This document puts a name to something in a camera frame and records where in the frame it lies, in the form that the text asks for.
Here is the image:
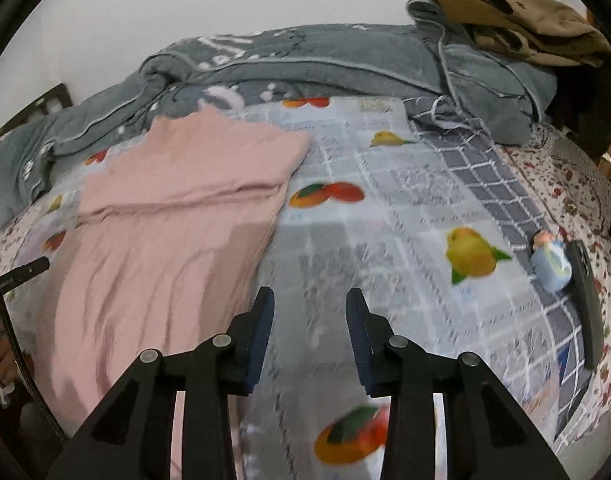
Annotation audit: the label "grey quilt with white print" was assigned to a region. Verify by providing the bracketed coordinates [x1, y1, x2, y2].
[0, 0, 559, 232]

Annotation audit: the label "fruit print blanket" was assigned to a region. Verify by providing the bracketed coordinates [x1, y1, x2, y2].
[0, 95, 571, 480]

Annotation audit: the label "grey checked sheet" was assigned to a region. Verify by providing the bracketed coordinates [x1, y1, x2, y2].
[408, 97, 603, 443]

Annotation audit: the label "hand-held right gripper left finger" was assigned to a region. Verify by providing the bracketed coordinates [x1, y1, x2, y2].
[48, 286, 276, 480]

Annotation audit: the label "person's left hand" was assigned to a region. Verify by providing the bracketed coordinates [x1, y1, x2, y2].
[0, 335, 24, 387]

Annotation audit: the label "black cable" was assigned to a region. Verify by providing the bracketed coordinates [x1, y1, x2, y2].
[0, 254, 65, 443]

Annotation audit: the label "black remote control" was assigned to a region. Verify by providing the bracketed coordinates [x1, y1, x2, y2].
[568, 240, 607, 372]

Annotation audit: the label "dark wooden headboard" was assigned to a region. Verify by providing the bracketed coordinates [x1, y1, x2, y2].
[0, 82, 74, 161]

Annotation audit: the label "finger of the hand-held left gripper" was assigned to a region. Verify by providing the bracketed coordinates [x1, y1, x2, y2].
[0, 256, 51, 293]

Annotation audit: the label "dark wooden furniture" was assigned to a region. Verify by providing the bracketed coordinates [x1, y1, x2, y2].
[555, 10, 611, 166]

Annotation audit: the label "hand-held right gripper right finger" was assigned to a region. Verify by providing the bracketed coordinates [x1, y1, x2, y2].
[345, 288, 569, 480]

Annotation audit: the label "pink knit sweater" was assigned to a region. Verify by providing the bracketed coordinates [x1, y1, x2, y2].
[35, 110, 314, 480]

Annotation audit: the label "small blue baby doll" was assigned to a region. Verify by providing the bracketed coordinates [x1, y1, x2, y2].
[529, 230, 573, 294]

